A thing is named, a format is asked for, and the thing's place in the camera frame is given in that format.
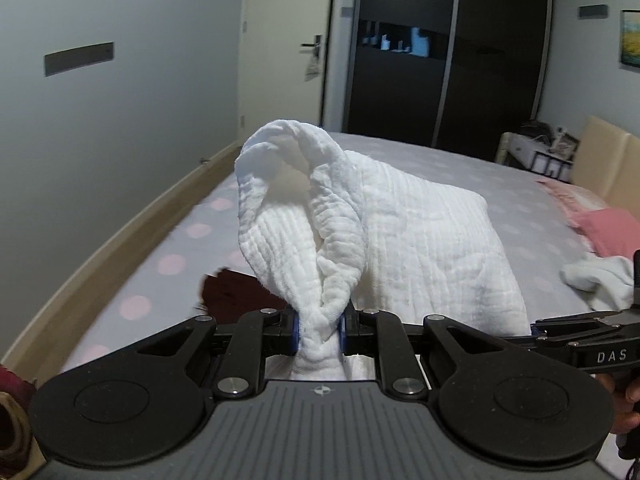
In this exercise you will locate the black bag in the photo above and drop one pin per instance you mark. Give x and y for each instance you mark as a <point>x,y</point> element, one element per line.
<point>534,127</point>

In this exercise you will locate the white muslin cloth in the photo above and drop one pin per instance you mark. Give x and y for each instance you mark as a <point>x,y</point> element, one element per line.
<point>400,260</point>

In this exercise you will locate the light pink patterned pillow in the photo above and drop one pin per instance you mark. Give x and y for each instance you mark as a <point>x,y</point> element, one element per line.
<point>570,197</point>

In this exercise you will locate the white nightstand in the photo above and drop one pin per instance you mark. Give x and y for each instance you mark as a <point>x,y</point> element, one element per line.
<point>520,152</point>

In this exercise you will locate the wooden bed side rail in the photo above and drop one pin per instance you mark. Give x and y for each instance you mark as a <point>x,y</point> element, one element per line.
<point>100,265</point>

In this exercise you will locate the small grey wall panel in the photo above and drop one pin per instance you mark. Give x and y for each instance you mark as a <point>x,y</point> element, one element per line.
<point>593,11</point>

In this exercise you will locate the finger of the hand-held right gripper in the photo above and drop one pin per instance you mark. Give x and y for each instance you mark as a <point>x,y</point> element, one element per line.
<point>575,319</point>
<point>555,337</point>

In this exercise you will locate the framed wall painting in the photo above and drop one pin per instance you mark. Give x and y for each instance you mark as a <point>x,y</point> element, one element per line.
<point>631,37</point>

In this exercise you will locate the bed with polka dot sheet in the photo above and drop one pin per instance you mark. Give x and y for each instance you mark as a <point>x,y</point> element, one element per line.
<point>450,170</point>

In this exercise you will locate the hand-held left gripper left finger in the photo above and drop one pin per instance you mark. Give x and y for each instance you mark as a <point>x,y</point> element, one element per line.
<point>295,336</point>

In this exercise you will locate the beige padded headboard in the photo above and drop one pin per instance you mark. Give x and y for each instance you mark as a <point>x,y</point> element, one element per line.
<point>610,170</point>

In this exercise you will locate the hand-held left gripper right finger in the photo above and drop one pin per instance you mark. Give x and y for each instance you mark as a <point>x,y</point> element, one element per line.
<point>343,336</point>

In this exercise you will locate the cream room door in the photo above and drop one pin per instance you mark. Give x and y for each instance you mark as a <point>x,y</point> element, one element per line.
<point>280,85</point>

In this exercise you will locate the dark maroon cloth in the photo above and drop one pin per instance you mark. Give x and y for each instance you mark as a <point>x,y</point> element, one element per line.
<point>235,295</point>

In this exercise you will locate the black sliding door wardrobe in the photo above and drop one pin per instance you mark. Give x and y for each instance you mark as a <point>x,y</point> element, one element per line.
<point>400,100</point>

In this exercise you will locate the person's right hand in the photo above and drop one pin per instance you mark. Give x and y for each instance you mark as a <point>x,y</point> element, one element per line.
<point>627,405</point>

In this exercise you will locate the small picture frame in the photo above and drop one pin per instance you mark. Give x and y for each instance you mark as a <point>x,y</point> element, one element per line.
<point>564,142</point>

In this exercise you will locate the white fleece garment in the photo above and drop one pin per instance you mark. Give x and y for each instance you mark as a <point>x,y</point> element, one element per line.
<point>595,280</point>

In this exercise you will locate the maroon and beige cloth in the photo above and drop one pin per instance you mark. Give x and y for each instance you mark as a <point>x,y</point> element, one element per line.
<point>15,410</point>

